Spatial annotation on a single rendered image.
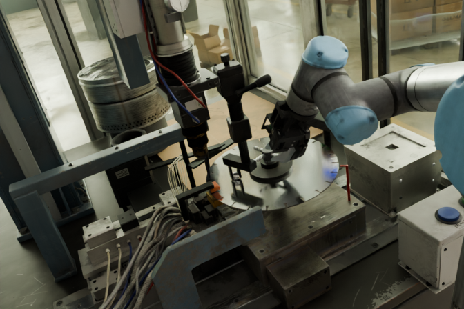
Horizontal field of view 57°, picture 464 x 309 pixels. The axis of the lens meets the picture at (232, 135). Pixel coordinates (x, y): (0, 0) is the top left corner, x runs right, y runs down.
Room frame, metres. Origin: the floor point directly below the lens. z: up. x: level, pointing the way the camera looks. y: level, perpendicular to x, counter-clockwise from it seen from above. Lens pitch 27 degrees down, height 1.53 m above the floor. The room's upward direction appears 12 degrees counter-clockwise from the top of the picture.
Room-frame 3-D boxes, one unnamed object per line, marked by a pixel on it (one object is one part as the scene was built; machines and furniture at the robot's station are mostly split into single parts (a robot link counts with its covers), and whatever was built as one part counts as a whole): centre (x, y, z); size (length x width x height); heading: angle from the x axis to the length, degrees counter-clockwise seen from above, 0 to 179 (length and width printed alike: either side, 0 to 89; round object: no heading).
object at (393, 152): (0.96, -0.41, 0.82); 0.18 x 0.18 x 0.15; 20
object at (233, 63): (0.85, -0.02, 1.17); 0.06 x 0.05 x 0.20; 101
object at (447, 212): (0.67, -0.40, 0.90); 0.04 x 0.04 x 0.02
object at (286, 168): (0.90, -0.08, 0.96); 0.11 x 0.11 x 0.03
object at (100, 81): (1.56, 0.36, 0.93); 0.31 x 0.31 x 0.36
